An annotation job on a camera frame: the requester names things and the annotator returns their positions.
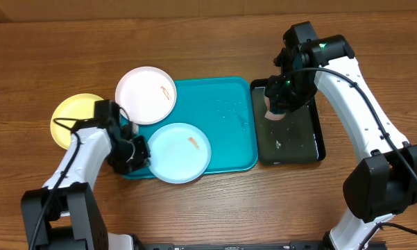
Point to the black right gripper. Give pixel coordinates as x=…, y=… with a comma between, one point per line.
x=279, y=84

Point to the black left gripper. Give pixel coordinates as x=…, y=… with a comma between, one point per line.
x=140, y=160

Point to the teal sponge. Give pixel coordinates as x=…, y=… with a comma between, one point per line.
x=270, y=115

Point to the light blue plate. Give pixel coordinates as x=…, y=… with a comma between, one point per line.
x=180, y=153

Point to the pink plate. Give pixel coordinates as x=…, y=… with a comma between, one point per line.
x=147, y=94

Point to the yellow-green plate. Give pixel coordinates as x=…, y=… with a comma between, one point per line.
x=79, y=106

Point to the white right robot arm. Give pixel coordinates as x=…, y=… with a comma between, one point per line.
x=384, y=184

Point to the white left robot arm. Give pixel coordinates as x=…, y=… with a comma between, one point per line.
x=64, y=214

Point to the black plastic tray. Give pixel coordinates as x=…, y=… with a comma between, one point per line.
x=295, y=139

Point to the teal plastic tray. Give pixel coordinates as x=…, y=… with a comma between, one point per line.
x=222, y=109

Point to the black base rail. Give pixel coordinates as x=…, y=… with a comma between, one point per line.
x=297, y=245

